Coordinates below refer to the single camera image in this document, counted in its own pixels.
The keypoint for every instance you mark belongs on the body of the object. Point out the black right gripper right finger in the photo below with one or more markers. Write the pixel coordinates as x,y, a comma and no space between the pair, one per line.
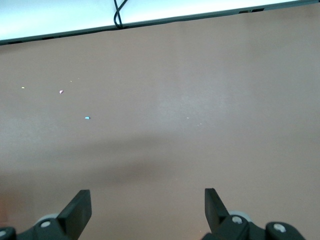
217,220

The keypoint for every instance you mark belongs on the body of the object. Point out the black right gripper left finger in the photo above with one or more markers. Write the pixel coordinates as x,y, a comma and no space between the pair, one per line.
72,220

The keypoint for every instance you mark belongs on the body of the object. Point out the brown table mat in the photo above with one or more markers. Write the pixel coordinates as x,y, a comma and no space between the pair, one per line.
160,100

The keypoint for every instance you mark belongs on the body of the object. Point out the white table edge strip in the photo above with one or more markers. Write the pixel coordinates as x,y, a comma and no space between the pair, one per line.
75,15

